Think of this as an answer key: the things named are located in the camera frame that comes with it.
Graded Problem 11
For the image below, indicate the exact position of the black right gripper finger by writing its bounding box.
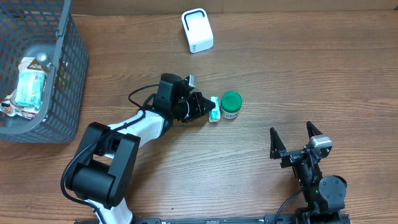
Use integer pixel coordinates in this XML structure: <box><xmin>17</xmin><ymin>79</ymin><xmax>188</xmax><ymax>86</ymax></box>
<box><xmin>306</xmin><ymin>121</ymin><xmax>323</xmax><ymax>138</ymax></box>
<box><xmin>270</xmin><ymin>128</ymin><xmax>286</xmax><ymax>159</ymax></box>

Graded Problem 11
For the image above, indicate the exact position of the small Kleenex tissue pack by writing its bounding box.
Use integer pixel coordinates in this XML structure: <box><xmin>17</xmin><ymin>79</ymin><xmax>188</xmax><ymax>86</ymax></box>
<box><xmin>209</xmin><ymin>96</ymin><xmax>221</xmax><ymax>123</ymax></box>

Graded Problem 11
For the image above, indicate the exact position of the green lid jar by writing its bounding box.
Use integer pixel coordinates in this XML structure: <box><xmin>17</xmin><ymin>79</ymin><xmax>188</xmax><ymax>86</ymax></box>
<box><xmin>220</xmin><ymin>91</ymin><xmax>243</xmax><ymax>119</ymax></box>

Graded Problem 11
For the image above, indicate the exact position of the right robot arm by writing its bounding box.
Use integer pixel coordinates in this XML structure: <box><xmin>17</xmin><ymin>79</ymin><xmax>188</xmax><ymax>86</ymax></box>
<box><xmin>266</xmin><ymin>121</ymin><xmax>351</xmax><ymax>224</ymax></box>

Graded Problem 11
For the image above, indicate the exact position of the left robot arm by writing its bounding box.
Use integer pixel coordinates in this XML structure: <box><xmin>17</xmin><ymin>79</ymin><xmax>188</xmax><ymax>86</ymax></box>
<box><xmin>60</xmin><ymin>73</ymin><xmax>216</xmax><ymax>223</ymax></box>

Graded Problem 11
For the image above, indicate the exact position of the white barcode scanner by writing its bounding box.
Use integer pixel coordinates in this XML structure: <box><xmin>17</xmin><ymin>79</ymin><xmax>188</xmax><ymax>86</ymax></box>
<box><xmin>181</xmin><ymin>8</ymin><xmax>214</xmax><ymax>54</ymax></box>

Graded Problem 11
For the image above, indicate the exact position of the clear bottle with silver cap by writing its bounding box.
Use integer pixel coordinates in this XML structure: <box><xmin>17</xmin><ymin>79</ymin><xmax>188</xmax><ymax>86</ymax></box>
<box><xmin>23</xmin><ymin>44</ymin><xmax>55</xmax><ymax>74</ymax></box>

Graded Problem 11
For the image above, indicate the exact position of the teal tissue pack in basket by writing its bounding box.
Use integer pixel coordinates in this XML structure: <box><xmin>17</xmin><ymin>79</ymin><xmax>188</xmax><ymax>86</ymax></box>
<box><xmin>15</xmin><ymin>72</ymin><xmax>46</xmax><ymax>109</ymax></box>

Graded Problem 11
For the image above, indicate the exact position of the brown snack packet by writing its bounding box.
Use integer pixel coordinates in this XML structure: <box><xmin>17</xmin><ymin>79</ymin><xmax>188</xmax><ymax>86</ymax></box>
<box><xmin>18</xmin><ymin>57</ymin><xmax>47</xmax><ymax>74</ymax></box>

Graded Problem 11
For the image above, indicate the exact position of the grey plastic mesh basket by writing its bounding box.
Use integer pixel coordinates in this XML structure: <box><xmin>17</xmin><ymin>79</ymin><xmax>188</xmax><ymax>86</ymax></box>
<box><xmin>1</xmin><ymin>1</ymin><xmax>89</xmax><ymax>143</ymax></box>

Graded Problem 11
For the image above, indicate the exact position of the colourful snack wrapper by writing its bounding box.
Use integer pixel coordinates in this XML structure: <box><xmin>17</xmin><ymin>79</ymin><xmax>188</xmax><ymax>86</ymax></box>
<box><xmin>1</xmin><ymin>90</ymin><xmax>39</xmax><ymax>120</ymax></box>

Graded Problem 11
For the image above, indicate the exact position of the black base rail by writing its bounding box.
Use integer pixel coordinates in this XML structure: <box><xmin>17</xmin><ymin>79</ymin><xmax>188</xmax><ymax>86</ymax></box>
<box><xmin>74</xmin><ymin>213</ymin><xmax>352</xmax><ymax>224</ymax></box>

